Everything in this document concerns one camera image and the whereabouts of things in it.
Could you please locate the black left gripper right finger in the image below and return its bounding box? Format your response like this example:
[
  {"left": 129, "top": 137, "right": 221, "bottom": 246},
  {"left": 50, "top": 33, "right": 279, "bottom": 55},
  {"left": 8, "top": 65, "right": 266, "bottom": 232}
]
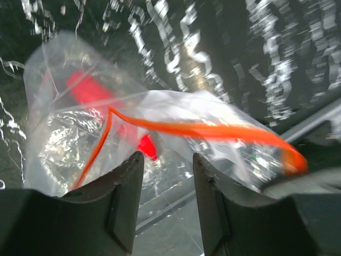
[{"left": 193, "top": 154, "right": 340, "bottom": 255}]

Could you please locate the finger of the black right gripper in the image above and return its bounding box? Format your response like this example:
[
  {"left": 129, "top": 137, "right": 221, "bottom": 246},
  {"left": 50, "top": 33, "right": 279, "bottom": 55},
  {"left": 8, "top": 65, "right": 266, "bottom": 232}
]
[{"left": 281, "top": 101, "right": 340, "bottom": 144}]

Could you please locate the fake red chili pepper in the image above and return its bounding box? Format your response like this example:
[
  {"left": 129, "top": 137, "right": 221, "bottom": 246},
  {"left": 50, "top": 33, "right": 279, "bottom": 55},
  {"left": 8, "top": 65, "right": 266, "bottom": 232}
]
[{"left": 66, "top": 71, "right": 158, "bottom": 161}]

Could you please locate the clear zip top bag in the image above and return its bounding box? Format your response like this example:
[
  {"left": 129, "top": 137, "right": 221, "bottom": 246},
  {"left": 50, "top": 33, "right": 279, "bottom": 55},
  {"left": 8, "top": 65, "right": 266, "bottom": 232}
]
[{"left": 22, "top": 30, "right": 310, "bottom": 256}]

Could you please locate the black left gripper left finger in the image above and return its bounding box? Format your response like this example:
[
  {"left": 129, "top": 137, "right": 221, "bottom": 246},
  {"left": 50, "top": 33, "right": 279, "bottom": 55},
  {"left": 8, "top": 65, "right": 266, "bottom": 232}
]
[{"left": 1, "top": 152, "right": 144, "bottom": 255}]

